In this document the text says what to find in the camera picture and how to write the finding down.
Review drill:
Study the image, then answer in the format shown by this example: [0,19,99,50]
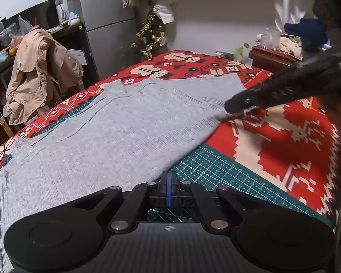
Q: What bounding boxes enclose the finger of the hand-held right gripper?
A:
[225,83,273,115]

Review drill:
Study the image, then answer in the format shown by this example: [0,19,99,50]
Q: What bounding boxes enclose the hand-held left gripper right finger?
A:
[168,171,266,233]

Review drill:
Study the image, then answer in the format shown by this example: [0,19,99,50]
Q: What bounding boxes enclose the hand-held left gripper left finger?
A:
[72,171,169,233]

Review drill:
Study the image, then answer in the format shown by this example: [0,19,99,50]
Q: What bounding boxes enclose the grey knit shirt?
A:
[0,75,245,273]

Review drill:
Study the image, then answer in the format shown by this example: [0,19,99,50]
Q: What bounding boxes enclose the cream cloth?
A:
[280,34,304,56]

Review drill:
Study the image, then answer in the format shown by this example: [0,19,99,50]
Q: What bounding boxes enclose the dark blue fuzzy cloth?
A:
[283,18,328,53]

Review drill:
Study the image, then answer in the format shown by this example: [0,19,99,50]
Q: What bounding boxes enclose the wooden nightstand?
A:
[248,45,304,73]

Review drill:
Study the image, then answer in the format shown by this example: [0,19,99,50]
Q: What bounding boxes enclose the green plush toy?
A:
[234,43,253,61]

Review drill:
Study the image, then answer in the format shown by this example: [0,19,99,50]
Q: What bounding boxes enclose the clear plastic organizer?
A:
[256,27,282,50]

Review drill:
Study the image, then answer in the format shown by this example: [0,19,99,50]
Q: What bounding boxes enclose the green cutting mat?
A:
[31,97,333,228]

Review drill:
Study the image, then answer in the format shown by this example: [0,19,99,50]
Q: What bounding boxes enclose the red patterned blanket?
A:
[0,51,341,234]

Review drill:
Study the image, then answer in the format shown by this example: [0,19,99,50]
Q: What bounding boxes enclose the small Christmas tree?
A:
[130,8,169,61]

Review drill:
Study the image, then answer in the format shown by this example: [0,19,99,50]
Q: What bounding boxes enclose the white hanging cloth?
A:
[153,3,175,24]

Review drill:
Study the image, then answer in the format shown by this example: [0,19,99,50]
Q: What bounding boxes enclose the silver refrigerator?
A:
[64,0,140,80]

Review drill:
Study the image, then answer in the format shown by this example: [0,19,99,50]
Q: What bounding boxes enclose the white drawer unit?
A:
[70,50,88,64]

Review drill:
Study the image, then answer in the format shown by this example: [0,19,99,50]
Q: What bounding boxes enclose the beige jacket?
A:
[3,28,84,126]

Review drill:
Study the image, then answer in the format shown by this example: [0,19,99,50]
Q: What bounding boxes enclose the plastic bag of oranges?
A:
[0,15,35,56]

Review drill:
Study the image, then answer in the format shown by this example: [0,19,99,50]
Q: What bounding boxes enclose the black monitor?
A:
[1,0,60,32]

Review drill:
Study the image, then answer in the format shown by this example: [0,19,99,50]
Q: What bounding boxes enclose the wall socket with charger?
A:
[214,51,235,60]

